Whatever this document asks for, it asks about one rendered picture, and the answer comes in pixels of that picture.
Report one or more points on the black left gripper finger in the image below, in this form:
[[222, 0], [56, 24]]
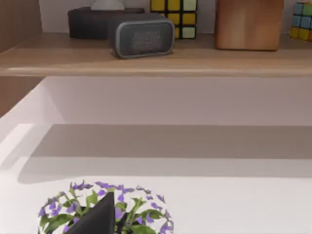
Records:
[[102, 219]]

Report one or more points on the purple flowering potted plant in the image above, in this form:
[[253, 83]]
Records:
[[136, 212]]

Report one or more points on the wooden open shelf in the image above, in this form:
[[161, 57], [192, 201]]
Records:
[[156, 63]]

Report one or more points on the grey speaker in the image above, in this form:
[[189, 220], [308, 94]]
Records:
[[143, 39]]

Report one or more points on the dark tissue box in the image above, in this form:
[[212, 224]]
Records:
[[92, 24]]

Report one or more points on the yellow and white puzzle cube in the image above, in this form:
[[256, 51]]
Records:
[[181, 17]]

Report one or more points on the wooden block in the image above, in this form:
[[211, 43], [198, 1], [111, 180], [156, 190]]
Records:
[[248, 24]]

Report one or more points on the pastel multicoloured puzzle cube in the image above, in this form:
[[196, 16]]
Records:
[[302, 20]]

